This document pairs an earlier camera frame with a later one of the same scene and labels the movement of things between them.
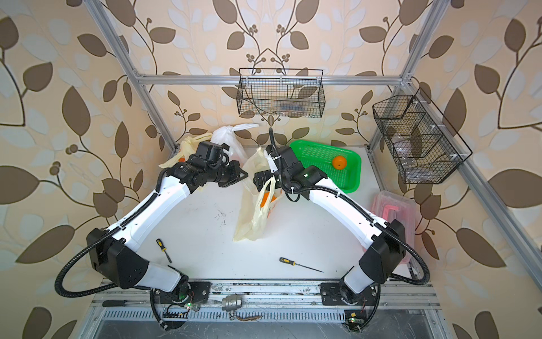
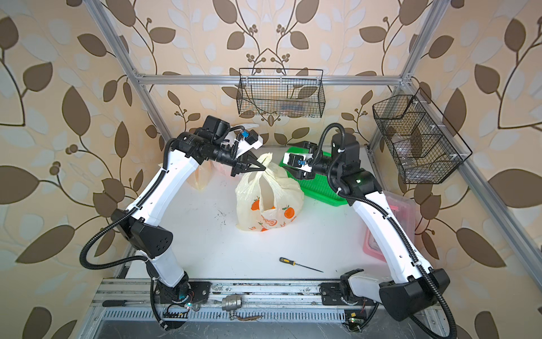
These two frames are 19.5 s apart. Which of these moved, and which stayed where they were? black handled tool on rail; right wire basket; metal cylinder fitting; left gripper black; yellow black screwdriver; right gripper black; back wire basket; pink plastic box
Moved: left gripper black; right gripper black
Stayed: metal cylinder fitting; pink plastic box; black handled tool on rail; back wire basket; right wire basket; yellow black screwdriver
